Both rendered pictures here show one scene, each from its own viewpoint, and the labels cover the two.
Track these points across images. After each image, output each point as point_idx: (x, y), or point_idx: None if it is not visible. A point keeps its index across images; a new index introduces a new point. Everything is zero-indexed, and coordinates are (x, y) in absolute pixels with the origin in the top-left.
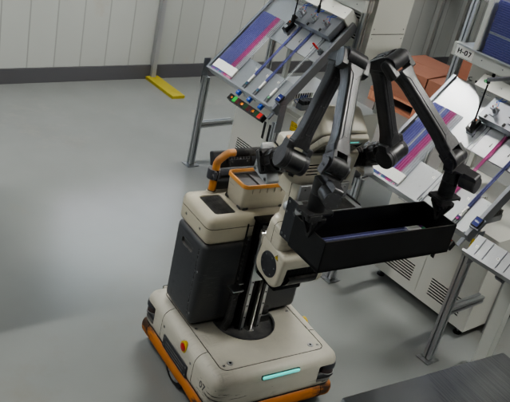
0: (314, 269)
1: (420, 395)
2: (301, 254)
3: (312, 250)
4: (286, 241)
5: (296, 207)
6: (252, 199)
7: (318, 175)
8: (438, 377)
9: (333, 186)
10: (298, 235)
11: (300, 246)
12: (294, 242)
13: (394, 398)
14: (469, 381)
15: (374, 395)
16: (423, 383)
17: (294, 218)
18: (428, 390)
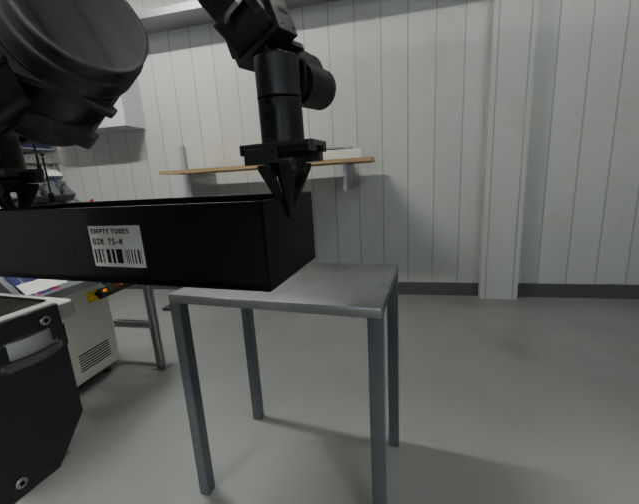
0: (312, 258)
1: (303, 294)
2: (294, 267)
3: (303, 230)
4: (43, 477)
5: (9, 336)
6: None
7: (265, 52)
8: (261, 297)
9: (313, 57)
10: (280, 239)
11: (289, 254)
12: (280, 262)
13: (330, 298)
14: (243, 290)
15: (344, 303)
16: (283, 298)
17: (264, 211)
18: (289, 294)
